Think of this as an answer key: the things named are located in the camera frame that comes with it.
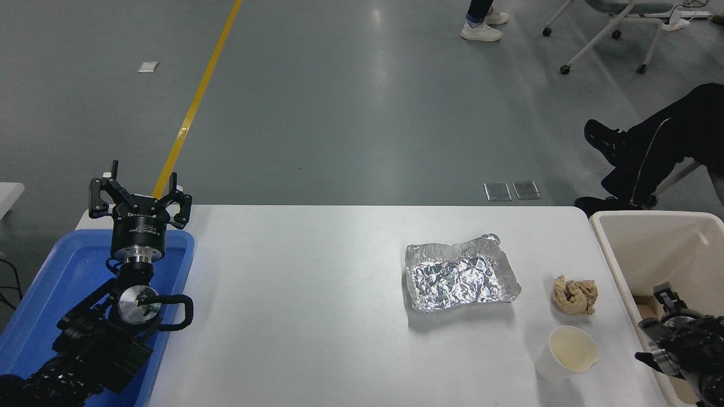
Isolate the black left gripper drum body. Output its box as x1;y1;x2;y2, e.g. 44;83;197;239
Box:
110;195;170;263

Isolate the white paper cup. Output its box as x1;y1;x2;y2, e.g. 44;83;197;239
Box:
535;326;600;382

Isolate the blue plastic tray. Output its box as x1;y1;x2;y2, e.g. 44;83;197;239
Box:
0;229;196;407

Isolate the small white side table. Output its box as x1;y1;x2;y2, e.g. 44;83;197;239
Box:
0;182;25;220

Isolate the crumpled silver foil tray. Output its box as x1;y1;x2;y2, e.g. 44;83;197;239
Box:
404;233;522;313

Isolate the standing person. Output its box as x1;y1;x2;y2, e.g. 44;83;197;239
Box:
460;0;510;42

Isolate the crumpled tan paper ball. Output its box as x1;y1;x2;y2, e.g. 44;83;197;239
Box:
552;275;599;315

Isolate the white swivel office chair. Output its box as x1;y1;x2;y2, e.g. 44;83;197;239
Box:
650;160;724;207
543;0;688;75

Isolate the large pale plastic bin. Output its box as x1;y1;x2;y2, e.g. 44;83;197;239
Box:
590;211;724;407

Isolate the brown cardboard piece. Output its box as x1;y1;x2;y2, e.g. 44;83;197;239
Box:
633;295;660;324

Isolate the seated person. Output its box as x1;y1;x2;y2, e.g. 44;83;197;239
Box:
574;83;724;213

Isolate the white power strip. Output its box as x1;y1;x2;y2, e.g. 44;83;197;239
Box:
667;10;712;30

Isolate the thin black floor cable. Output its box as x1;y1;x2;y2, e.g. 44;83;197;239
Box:
0;252;23;310

